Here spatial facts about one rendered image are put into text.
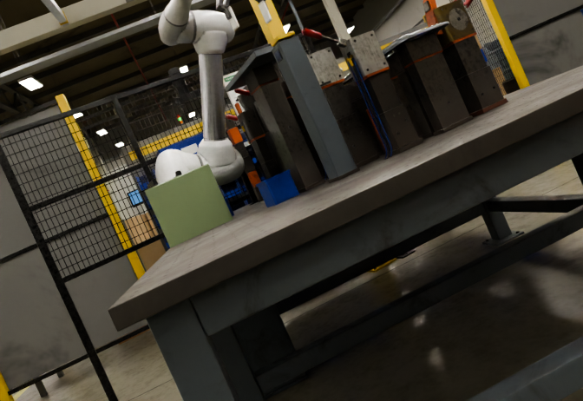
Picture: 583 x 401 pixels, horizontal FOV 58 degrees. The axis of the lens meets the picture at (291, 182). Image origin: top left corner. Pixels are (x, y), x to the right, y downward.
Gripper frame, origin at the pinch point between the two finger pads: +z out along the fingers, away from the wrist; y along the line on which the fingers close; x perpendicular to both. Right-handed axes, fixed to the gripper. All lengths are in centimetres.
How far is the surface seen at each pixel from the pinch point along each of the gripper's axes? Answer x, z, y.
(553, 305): -28, 127, 48
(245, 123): 44, 24, 11
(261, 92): 8.9, 21.0, -1.4
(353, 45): -29.9, 23.6, 6.3
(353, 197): -65, 58, -49
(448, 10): -39, 23, 42
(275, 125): 9.5, 33.0, -1.2
